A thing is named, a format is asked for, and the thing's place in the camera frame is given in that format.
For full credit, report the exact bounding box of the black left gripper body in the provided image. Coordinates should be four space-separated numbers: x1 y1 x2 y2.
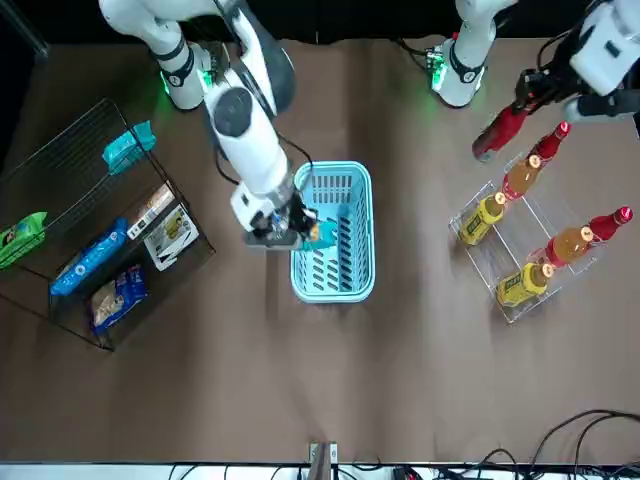
542 22 594 84

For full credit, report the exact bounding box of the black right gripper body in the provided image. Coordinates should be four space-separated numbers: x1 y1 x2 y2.
285 193 320 235

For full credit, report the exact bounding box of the teal chips bag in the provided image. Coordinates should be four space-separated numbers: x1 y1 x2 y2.
101 119 157 176
299 217 339 251

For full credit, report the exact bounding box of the red cola bottle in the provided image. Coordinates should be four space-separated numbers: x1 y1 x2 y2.
471 102 529 164
529 119 573 164
587 205 635 246

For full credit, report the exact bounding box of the light blue plastic basket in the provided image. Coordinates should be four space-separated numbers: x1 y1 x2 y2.
289 160 376 305

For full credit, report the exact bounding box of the orange tea bottle red label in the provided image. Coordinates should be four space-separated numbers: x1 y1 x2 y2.
501 153 545 201
542 224 596 269

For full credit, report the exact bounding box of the yellow label tea bottle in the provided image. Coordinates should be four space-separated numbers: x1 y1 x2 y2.
457 190 507 246
495 261 557 309

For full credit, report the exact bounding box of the clear acrylic bottle tray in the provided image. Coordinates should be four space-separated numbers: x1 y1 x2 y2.
448 152 601 326

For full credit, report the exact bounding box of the dark blue nut bag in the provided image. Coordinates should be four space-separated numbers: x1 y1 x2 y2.
89 264 150 332

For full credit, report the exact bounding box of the light blue snack bag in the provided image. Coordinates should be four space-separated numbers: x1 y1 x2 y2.
48 217 130 297

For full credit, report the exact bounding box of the green snack bag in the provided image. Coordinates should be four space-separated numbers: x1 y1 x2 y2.
0 211 49 271

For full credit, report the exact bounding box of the white yellow snack packet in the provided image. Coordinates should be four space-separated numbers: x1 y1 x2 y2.
143 207 201 273

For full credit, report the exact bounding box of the beige snack box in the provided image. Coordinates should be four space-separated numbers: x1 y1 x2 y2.
126 183 176 241

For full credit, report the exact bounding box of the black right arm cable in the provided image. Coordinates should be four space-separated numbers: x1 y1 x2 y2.
213 133 316 194

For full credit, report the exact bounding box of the black wire rack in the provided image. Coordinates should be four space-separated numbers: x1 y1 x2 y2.
0 97 217 351

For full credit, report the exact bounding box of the aluminium camera post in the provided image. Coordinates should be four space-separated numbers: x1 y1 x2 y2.
308 441 339 480

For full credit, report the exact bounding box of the aluminium frame post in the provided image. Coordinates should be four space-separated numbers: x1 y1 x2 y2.
12 0 51 60

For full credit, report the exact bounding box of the black desk cable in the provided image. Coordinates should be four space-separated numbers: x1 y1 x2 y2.
479 408 640 480

